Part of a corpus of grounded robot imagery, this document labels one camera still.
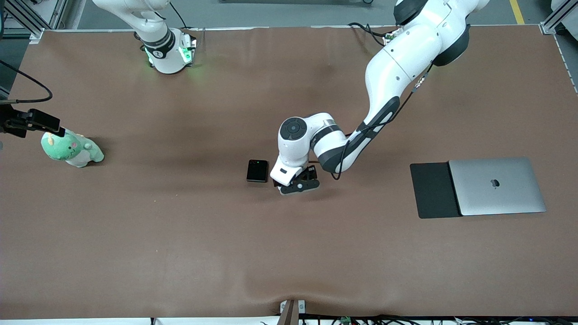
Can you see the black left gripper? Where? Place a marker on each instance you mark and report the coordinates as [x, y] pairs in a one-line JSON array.
[[311, 172]]

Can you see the green dinosaur plush toy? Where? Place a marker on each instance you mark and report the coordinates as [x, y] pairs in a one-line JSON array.
[[67, 151]]

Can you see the silver closed laptop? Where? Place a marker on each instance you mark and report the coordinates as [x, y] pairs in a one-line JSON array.
[[496, 198]]

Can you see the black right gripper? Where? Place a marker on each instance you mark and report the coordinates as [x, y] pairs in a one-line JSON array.
[[18, 122]]

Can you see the black mouse pad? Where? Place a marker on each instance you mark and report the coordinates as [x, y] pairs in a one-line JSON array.
[[431, 189]]

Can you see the aluminium frame profile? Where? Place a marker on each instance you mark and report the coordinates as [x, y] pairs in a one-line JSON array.
[[34, 31], [553, 22]]

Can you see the grey table clamp bracket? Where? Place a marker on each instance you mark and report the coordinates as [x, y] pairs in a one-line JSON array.
[[291, 313]]

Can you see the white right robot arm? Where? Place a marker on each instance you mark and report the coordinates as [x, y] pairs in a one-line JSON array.
[[165, 58]]

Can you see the black phone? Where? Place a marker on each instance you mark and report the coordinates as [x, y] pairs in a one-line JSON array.
[[257, 171]]

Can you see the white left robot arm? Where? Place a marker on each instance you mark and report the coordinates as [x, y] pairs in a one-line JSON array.
[[397, 67]]

